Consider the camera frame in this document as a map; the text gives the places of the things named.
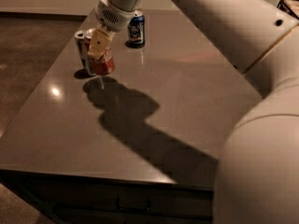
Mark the blue soda can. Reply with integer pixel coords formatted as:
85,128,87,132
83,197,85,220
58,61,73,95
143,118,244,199
127,9,145,48

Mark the red coke can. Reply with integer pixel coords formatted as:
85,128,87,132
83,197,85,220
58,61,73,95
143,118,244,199
84,29,115,76

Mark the dark drawer with handle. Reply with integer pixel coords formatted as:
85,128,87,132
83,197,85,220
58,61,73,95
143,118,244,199
25,178,213,219

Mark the black wire basket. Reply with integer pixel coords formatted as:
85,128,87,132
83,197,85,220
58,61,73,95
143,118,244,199
278,0,299,20

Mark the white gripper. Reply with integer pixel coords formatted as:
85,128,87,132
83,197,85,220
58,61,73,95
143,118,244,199
88,0,134,60

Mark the silver redbull can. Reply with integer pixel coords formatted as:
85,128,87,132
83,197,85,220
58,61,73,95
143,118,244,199
74,30,95,77

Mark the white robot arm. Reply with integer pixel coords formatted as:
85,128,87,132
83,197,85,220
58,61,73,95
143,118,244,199
94,0,299,224

